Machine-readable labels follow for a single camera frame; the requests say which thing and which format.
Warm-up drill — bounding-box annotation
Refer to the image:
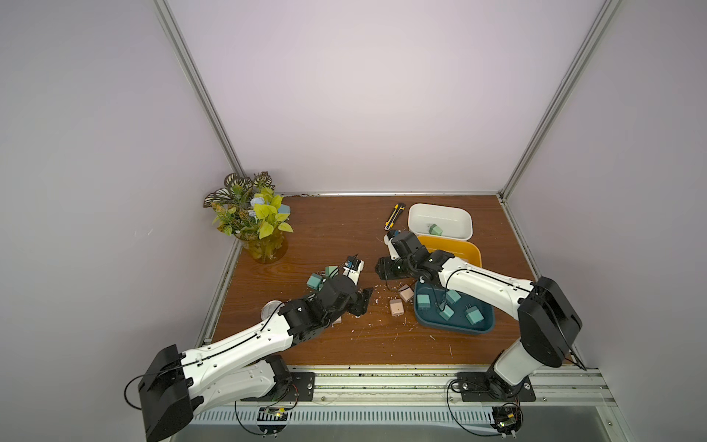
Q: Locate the green plug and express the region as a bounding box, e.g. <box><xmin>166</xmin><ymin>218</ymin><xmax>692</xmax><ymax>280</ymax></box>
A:
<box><xmin>428</xmin><ymin>224</ymin><xmax>443</xmax><ymax>236</ymax></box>
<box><xmin>324</xmin><ymin>265</ymin><xmax>339</xmax><ymax>278</ymax></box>

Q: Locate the teal plug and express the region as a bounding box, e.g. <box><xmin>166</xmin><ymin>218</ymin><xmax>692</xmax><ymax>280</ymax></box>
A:
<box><xmin>307</xmin><ymin>274</ymin><xmax>325</xmax><ymax>291</ymax></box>
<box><xmin>415</xmin><ymin>294</ymin><xmax>432</xmax><ymax>311</ymax></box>
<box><xmin>465</xmin><ymin>306</ymin><xmax>484</xmax><ymax>326</ymax></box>
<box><xmin>438</xmin><ymin>306</ymin><xmax>454</xmax><ymax>322</ymax></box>
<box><xmin>445</xmin><ymin>290</ymin><xmax>461</xmax><ymax>305</ymax></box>

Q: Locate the teal plug bottom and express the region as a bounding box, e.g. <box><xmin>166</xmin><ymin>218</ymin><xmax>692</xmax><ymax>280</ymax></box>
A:
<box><xmin>438</xmin><ymin>306</ymin><xmax>454</xmax><ymax>322</ymax></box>

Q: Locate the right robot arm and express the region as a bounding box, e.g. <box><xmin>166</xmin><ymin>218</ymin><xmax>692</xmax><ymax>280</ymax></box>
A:
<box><xmin>376</xmin><ymin>230</ymin><xmax>583</xmax><ymax>396</ymax></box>

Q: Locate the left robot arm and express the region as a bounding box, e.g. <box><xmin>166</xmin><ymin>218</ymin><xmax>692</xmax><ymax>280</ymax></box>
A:
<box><xmin>133</xmin><ymin>276</ymin><xmax>374</xmax><ymax>441</ymax></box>

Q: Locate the white storage box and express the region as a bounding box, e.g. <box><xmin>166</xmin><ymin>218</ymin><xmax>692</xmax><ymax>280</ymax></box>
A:
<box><xmin>408</xmin><ymin>204</ymin><xmax>473</xmax><ymax>241</ymax></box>

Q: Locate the dark teal storage box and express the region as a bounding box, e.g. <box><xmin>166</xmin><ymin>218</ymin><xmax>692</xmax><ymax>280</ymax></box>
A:
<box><xmin>414</xmin><ymin>282</ymin><xmax>495</xmax><ymax>335</ymax></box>

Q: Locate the yellow storage box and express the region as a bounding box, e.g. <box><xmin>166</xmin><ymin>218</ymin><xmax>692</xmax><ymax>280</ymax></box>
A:
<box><xmin>418</xmin><ymin>235</ymin><xmax>482</xmax><ymax>267</ymax></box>

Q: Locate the pink plug right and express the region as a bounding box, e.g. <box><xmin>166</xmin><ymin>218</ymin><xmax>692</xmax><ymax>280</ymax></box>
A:
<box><xmin>399</xmin><ymin>287</ymin><xmax>414</xmax><ymax>302</ymax></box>

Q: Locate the pink plug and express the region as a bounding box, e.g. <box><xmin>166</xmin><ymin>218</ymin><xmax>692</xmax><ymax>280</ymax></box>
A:
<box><xmin>399</xmin><ymin>287</ymin><xmax>414</xmax><ymax>302</ymax></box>
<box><xmin>390</xmin><ymin>298</ymin><xmax>404</xmax><ymax>317</ymax></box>

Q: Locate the pink plug lower centre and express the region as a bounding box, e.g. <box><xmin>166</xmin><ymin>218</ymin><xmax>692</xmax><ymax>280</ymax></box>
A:
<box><xmin>390</xmin><ymin>298</ymin><xmax>404</xmax><ymax>317</ymax></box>

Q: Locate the metal can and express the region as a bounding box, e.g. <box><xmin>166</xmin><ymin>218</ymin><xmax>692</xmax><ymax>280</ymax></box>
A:
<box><xmin>261</xmin><ymin>300</ymin><xmax>283</xmax><ymax>320</ymax></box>

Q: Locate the artificial plant in amber vase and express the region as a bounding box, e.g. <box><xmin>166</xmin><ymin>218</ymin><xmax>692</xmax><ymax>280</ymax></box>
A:
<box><xmin>203</xmin><ymin>171</ymin><xmax>293</xmax><ymax>263</ymax></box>

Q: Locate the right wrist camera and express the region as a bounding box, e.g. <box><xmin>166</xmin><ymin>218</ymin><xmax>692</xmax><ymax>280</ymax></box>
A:
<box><xmin>383</xmin><ymin>229</ymin><xmax>400</xmax><ymax>260</ymax></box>

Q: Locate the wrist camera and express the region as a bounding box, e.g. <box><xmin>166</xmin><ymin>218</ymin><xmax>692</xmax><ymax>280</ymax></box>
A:
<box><xmin>342</xmin><ymin>255</ymin><xmax>365</xmax><ymax>285</ymax></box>
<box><xmin>383</xmin><ymin>229</ymin><xmax>400</xmax><ymax>260</ymax></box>

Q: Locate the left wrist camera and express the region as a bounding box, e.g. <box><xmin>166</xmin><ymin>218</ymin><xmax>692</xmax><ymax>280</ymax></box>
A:
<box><xmin>342</xmin><ymin>255</ymin><xmax>365</xmax><ymax>285</ymax></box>

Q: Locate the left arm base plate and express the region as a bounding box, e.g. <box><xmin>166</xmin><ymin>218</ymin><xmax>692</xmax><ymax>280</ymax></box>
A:
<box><xmin>243</xmin><ymin>371</ymin><xmax>316</xmax><ymax>403</ymax></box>

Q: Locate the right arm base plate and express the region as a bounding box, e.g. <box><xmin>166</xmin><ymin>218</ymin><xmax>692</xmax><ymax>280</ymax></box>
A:
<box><xmin>452</xmin><ymin>372</ymin><xmax>537</xmax><ymax>403</ymax></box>

